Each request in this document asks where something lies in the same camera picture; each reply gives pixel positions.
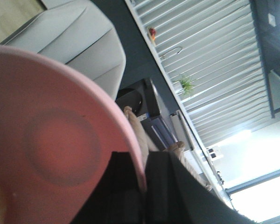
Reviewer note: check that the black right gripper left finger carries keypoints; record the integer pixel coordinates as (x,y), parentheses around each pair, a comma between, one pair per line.
(117,198)

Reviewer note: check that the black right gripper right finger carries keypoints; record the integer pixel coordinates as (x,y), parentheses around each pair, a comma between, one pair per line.
(174,196)

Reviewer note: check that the pink plastic bowl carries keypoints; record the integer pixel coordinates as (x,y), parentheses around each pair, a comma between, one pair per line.
(58,130)

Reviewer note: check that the dark grey kitchen counter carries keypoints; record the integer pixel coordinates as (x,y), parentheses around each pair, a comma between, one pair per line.
(143,86)

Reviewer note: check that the small green potted plant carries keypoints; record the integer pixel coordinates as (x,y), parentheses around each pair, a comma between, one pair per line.
(186,83)

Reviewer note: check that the right grey upholstered chair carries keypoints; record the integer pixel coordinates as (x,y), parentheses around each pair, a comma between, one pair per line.
(78,34)

